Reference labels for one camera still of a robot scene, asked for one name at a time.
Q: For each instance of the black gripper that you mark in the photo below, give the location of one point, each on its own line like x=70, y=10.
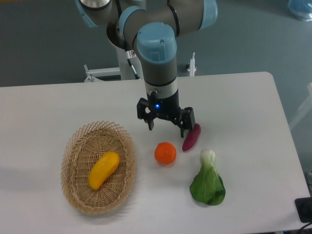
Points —
x=166, y=108

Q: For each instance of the yellow mango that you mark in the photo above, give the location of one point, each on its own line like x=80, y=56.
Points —
x=102, y=169

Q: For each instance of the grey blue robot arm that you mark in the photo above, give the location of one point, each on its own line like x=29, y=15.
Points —
x=151, y=35

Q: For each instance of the woven wicker basket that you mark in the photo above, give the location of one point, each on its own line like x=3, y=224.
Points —
x=83, y=150

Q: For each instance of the purple sweet potato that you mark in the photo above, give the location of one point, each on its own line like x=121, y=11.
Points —
x=191, y=138

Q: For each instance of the orange tangerine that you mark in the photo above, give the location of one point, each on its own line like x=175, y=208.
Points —
x=165, y=153

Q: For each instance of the green bok choy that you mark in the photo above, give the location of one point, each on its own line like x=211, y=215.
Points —
x=207, y=186

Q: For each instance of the black device at table edge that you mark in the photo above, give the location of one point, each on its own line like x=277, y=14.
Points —
x=304, y=209

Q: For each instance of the white frame at right edge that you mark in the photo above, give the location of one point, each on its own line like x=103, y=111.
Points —
x=302, y=110

